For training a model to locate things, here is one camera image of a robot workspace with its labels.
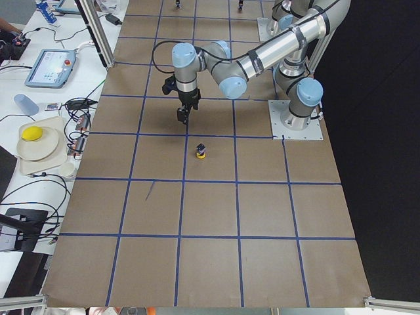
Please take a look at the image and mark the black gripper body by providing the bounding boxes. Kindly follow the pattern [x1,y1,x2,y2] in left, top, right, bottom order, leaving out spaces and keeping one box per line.
[178,88,201,110]

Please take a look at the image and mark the yellow push button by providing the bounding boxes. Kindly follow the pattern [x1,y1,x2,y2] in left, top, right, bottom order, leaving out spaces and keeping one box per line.
[196,143,206,159]

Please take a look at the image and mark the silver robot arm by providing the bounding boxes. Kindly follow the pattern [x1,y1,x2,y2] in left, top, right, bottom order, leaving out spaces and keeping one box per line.
[162,1,350,124]
[268,0,314,37]

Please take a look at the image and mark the black stand base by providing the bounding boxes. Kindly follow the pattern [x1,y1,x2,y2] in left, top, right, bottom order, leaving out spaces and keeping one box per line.
[1,207,48,252]

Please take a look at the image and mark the black power adapter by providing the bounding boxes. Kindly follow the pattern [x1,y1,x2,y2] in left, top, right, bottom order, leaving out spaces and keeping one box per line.
[105,14,122,26]

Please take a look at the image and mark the white paper cup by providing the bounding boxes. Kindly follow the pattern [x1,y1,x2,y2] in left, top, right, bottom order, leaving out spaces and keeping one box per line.
[58,162,77,180]

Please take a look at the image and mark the beige rectangular tray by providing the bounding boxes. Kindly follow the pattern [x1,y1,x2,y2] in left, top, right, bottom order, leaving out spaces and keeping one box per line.
[16,116,67,175]

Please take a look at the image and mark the blue teach pendant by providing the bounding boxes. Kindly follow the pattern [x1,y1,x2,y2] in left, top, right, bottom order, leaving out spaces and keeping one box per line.
[25,49,76,89]

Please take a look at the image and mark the beige round plate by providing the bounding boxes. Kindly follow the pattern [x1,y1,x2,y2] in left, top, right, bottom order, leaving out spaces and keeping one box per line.
[16,127,59,161]

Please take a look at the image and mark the yellow lemon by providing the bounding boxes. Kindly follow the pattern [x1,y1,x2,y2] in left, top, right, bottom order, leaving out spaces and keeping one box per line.
[21,126,43,141]

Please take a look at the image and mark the translucent blue plastic cup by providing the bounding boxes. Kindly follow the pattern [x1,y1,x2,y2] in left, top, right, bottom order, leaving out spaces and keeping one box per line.
[14,94,39,116]

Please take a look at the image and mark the blue white carton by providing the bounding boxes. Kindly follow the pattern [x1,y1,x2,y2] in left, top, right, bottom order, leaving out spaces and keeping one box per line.
[35,0,59,26]

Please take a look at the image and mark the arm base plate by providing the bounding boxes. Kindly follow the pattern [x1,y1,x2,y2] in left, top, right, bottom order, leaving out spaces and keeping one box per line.
[257,17,279,43]
[268,100,324,140]

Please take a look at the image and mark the aluminium frame post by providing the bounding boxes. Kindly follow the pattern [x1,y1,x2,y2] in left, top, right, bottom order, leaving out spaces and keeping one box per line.
[75,0,115,69]

